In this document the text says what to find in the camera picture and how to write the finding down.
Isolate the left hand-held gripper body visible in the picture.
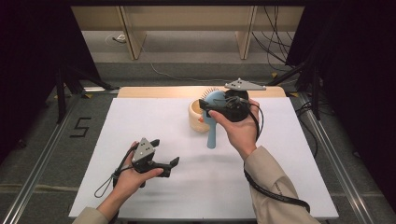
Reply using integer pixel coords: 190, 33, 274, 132
131, 136, 173, 179

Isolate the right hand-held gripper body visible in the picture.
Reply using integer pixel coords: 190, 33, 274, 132
217, 77, 267, 123

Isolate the cream ribbed round holder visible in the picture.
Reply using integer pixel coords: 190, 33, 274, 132
188, 98, 211, 134

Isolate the light blue hairbrush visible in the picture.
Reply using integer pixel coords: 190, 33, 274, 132
200, 87, 228, 150

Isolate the person's right hand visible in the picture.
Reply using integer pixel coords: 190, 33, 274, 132
207, 98, 261, 161

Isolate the person's left hand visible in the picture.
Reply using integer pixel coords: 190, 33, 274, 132
112, 141, 164, 202

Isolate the white table board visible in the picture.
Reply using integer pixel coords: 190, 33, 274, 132
68, 97, 340, 220

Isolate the light wooden table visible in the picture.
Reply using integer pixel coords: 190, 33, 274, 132
117, 85, 287, 99

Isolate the black metal stand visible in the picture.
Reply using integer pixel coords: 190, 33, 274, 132
266, 61, 322, 121
55, 64, 120, 124

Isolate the white floor socket with plug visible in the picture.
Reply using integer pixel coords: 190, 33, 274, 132
105, 33, 128, 45

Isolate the black curtain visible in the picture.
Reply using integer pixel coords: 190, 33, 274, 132
0, 0, 103, 163
285, 0, 396, 213

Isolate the left hand-held gripper black cable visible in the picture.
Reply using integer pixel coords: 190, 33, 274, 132
93, 144, 138, 199

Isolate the hand-held gripper black cable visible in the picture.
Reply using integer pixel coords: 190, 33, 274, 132
93, 144, 138, 199
243, 96, 312, 215

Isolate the bundle of black hanging cables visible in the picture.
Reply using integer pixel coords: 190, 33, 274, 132
251, 5, 301, 73

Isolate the beige wooden desk frame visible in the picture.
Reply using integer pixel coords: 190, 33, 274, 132
71, 5, 305, 61

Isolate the right hand-held gripper black cable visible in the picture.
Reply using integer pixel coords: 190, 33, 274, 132
243, 96, 312, 215

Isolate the silver metal floor rail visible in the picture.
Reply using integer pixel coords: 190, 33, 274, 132
298, 92, 376, 224
0, 92, 82, 224

